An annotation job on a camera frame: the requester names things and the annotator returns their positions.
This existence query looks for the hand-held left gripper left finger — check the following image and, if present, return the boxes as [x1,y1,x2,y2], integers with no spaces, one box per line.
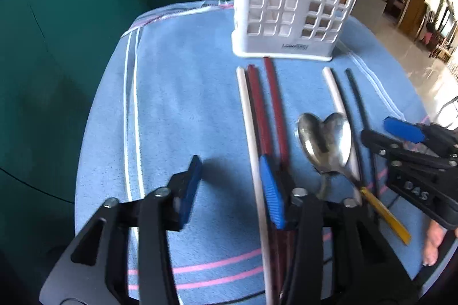
[39,155,203,305]

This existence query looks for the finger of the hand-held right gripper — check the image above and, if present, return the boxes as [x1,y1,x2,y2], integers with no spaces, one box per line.
[361,128,458,170]
[384,116,458,156]

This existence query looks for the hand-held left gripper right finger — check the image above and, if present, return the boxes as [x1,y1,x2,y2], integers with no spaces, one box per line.
[258,155,420,305]

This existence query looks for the yellow-handled metal spoon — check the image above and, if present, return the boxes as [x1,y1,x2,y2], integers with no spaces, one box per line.
[322,112,412,246]

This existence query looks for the black chopstick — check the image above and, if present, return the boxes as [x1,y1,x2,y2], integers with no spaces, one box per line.
[345,69,380,220]

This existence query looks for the white chopstick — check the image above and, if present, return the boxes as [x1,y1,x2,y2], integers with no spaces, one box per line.
[236,66,275,305]
[323,67,363,182]

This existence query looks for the dark red chopstick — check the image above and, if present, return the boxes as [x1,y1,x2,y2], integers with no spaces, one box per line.
[263,56,292,170]
[246,64,287,305]

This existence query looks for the person's right hand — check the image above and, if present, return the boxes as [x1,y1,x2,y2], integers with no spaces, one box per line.
[423,221,447,267]

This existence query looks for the blue striped towel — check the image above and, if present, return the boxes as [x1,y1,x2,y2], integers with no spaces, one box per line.
[73,0,434,305]

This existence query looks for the green base cabinets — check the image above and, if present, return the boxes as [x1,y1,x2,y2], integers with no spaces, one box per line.
[0,0,235,255]

